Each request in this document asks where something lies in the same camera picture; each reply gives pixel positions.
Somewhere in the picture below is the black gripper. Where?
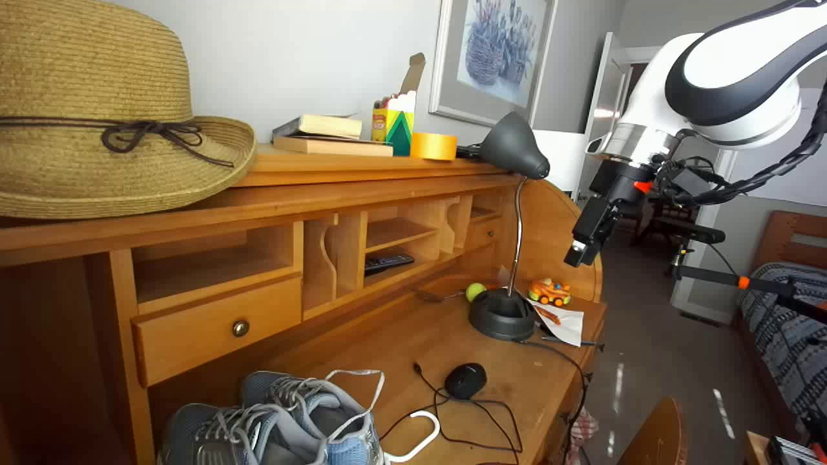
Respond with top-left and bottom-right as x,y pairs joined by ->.
563,189 -> 625,269

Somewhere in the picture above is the black computer mouse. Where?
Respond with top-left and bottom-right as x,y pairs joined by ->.
443,361 -> 490,404

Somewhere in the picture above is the colourful small toy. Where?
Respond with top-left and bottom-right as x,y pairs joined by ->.
527,277 -> 575,309

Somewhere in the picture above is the white orange paper booklet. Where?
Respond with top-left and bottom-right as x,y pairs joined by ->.
526,294 -> 589,348

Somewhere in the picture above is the black gooseneck desk lamp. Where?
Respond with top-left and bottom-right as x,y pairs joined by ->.
456,109 -> 554,343

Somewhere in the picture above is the black stand with orange clips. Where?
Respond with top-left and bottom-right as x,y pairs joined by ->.
667,222 -> 827,326

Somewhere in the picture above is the white door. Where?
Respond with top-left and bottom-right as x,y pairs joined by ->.
585,30 -> 643,144

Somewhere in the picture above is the red white cloth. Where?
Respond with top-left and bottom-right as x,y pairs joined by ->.
566,405 -> 603,465

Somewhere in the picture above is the yellow tape roll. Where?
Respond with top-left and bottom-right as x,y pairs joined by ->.
409,129 -> 461,166

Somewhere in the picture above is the black remote control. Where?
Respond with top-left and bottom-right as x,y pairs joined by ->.
363,251 -> 417,278

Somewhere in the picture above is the wooden chair back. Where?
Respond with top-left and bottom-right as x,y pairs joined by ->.
616,396 -> 692,465

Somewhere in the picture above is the green triangular block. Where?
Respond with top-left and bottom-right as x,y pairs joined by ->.
384,109 -> 417,161

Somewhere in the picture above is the framed blue flower picture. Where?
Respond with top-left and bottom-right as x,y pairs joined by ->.
426,0 -> 562,129

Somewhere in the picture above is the bed with striped blanket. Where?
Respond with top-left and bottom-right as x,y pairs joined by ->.
736,209 -> 827,435

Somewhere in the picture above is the yellow crayon box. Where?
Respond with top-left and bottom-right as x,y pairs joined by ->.
369,52 -> 430,150

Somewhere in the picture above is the thin tan flat book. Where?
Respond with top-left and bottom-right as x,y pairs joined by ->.
271,134 -> 395,161

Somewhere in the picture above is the thick cream paperback book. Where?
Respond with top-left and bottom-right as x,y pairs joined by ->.
269,112 -> 365,144

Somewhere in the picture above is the grey blue sneaker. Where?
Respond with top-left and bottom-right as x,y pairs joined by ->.
238,366 -> 444,465
157,401 -> 332,465

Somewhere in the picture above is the wooden secretary desk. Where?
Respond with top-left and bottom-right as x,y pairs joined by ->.
0,144 -> 611,465

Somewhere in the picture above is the wooden desk drawer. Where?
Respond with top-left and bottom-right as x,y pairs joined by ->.
129,273 -> 305,388

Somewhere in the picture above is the woven straw sun hat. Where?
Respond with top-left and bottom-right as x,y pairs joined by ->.
0,0 -> 258,222

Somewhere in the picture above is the black mouse cable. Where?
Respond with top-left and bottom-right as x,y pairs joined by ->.
377,358 -> 527,458

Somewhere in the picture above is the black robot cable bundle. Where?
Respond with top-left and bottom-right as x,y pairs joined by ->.
667,85 -> 827,207

